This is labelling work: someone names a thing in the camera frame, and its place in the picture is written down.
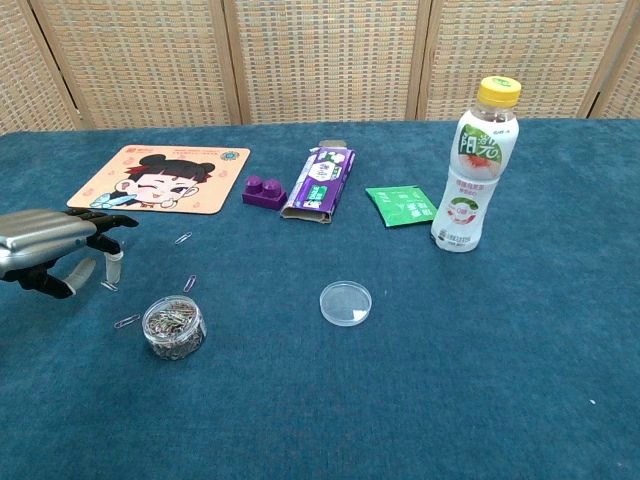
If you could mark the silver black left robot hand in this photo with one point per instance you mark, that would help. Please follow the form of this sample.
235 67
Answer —
45 232

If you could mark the silver paper clip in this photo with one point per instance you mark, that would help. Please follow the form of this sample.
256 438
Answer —
112 288
127 321
190 283
183 238

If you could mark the clear jar of paper clips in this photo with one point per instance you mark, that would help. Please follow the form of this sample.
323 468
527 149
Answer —
174 330

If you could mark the clear plastic lid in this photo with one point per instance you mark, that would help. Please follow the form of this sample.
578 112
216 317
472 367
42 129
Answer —
346 303

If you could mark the woven bamboo screen panel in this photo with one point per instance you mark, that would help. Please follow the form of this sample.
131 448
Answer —
25 75
325 60
625 95
540 50
145 60

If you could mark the cartoon girl mouse pad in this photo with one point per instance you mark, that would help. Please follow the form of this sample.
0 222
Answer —
210 170

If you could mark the purple toy building block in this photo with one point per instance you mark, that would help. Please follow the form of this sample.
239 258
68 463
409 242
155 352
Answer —
264 195

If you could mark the purple toothpaste box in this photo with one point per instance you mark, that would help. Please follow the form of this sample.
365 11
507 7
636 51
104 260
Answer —
320 185

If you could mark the blue carpet table cover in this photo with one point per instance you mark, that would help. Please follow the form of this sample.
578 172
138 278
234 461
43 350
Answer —
350 400

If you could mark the green sachet packet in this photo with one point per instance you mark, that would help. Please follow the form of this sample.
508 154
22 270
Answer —
402 206

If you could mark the yellow cap drink bottle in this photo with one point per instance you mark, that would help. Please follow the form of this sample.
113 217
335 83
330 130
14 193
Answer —
472 190

